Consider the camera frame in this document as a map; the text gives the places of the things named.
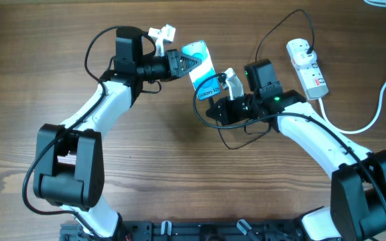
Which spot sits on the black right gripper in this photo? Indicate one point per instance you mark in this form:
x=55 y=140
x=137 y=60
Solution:
x=227 y=116

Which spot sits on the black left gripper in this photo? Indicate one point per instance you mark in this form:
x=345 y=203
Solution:
x=173 y=61

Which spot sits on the turquoise screen Galaxy smartphone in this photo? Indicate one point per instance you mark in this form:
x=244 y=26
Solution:
x=206 y=69

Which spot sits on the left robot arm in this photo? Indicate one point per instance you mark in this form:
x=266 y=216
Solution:
x=68 y=170

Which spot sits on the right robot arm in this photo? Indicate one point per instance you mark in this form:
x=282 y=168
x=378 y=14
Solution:
x=357 y=209

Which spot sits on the white USB charger plug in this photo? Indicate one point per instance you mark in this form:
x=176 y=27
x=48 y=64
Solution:
x=302 y=60

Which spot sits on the white power strip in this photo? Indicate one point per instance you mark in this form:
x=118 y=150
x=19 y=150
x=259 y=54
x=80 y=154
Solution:
x=311 y=79

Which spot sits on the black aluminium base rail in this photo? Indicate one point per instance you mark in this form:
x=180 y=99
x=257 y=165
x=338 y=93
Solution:
x=185 y=231

